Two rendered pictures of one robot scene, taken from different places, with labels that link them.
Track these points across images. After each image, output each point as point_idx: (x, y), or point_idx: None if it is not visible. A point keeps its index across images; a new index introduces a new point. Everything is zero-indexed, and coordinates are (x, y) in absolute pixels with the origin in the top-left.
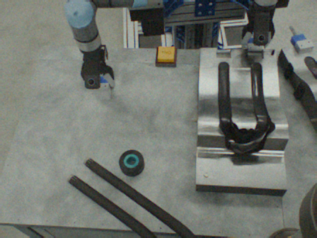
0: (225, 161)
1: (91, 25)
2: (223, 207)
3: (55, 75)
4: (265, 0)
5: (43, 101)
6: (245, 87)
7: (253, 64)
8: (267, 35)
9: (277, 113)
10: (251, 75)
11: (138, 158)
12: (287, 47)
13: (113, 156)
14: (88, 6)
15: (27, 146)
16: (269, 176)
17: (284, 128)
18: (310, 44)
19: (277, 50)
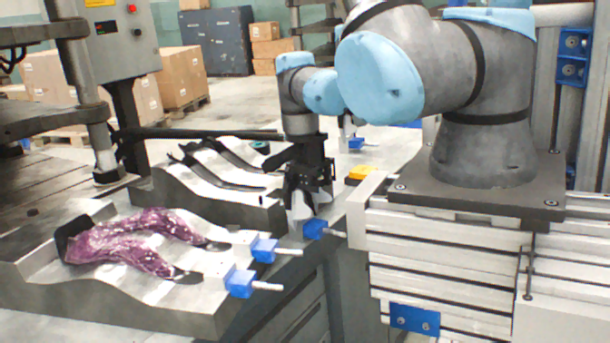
0: None
1: (337, 44)
2: None
3: (395, 134)
4: (287, 114)
5: (368, 130)
6: (242, 181)
7: (265, 190)
8: (267, 160)
9: (182, 172)
10: (251, 185)
11: (256, 146)
12: (266, 237)
13: (277, 148)
14: (340, 26)
15: (328, 125)
16: (148, 181)
17: (162, 165)
18: (238, 240)
19: (290, 259)
